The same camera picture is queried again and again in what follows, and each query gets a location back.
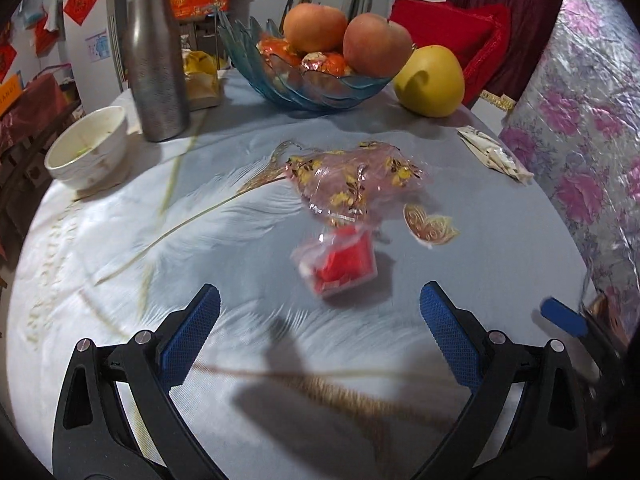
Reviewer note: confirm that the red cushion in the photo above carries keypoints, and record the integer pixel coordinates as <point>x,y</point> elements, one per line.
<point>460,30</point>

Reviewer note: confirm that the blue glass fruit bowl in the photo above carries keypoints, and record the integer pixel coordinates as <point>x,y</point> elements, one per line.
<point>310,92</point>

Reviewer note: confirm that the red paper decoration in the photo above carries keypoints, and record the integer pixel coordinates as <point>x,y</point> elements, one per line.
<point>82,2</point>
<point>47,35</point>

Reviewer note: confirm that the white bowl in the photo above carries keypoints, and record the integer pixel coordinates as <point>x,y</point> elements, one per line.
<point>95,160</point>

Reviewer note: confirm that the gold butterfly sticker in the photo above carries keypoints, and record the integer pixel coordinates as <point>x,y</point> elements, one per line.
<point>430,227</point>

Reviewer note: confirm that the large red apple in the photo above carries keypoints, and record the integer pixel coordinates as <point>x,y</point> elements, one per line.
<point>375,45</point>

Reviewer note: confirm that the red covered wooden chair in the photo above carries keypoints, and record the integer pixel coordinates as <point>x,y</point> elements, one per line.
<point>35,102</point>

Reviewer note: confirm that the steel bottle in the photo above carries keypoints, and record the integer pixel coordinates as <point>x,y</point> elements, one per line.
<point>155,70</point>

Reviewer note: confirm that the small red apple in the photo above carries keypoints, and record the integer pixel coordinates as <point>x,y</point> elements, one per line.
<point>315,27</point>

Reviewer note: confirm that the orange box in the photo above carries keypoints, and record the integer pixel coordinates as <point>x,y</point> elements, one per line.
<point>7,95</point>

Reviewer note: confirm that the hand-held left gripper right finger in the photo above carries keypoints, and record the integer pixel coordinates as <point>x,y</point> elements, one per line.
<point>450,345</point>

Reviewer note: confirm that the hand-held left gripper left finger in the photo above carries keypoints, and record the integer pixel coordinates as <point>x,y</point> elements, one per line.
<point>192,340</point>

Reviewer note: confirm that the pink clear floral wrapper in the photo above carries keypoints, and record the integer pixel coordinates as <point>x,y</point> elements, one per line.
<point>350,180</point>

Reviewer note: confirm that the yellow plastic bag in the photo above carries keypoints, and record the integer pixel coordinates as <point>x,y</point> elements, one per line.
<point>200,67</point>

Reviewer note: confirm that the orange foil candy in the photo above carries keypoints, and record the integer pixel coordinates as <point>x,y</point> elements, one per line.
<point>280,50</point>
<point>325,63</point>

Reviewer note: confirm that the red packet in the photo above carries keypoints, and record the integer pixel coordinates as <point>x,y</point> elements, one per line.
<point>345,262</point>

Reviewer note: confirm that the white printed sachet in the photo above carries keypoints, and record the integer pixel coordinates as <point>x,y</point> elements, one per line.
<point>492,152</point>

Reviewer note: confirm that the yellow apple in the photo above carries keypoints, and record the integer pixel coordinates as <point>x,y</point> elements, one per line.
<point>430,80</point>

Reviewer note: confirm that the floral pink cloth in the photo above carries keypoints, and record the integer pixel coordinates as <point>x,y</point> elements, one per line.
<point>585,150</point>

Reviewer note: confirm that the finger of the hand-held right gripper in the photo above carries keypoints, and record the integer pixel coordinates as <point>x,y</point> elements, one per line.
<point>565,317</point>

